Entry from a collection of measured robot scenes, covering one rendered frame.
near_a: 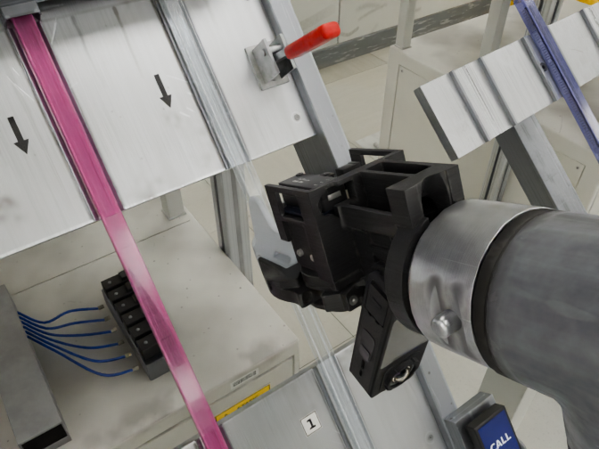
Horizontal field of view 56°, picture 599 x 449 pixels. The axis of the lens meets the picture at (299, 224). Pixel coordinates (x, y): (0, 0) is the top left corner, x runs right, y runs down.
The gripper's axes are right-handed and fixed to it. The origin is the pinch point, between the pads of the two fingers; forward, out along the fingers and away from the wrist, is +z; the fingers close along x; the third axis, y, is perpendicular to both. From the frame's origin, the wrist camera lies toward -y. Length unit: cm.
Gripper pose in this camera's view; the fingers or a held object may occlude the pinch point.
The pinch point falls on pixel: (277, 242)
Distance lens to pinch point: 45.6
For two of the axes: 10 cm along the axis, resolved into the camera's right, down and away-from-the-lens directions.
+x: -8.2, 3.9, -4.3
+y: -2.7, -9.1, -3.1
